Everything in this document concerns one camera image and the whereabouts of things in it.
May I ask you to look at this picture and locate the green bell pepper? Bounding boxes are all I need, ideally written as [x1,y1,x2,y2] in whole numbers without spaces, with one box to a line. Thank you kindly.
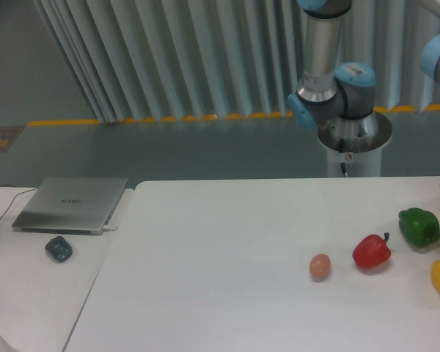
[398,208,440,248]

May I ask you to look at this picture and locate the silver closed laptop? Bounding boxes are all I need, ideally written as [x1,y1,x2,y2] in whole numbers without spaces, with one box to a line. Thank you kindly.
[12,177,128,235]

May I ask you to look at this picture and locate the white corrugated curtain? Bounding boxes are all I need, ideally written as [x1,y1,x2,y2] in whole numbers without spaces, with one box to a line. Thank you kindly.
[36,1,440,123]

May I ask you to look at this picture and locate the black cable on side table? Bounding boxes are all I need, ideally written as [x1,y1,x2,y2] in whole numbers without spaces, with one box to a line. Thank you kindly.
[0,184,27,268]

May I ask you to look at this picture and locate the dark grey computer mouse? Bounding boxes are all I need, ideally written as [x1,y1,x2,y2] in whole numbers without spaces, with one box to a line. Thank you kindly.
[45,235,73,263]

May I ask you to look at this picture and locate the orange floor sign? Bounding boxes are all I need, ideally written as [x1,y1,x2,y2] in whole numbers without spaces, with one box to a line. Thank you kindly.
[0,126,24,153]

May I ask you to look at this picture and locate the brown egg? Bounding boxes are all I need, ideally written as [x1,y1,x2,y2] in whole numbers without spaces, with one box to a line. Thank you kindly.
[309,253,331,281]

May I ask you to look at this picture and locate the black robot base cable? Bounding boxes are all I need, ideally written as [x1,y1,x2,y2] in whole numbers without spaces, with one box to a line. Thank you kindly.
[337,137,350,179]

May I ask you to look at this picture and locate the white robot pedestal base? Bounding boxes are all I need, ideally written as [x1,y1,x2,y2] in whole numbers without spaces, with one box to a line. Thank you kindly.
[318,111,392,177]

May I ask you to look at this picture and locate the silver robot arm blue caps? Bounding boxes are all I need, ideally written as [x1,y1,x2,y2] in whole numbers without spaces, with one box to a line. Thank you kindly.
[288,1,440,177]

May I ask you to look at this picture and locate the red bell pepper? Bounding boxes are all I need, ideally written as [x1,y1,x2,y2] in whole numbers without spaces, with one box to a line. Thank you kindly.
[352,232,392,269]

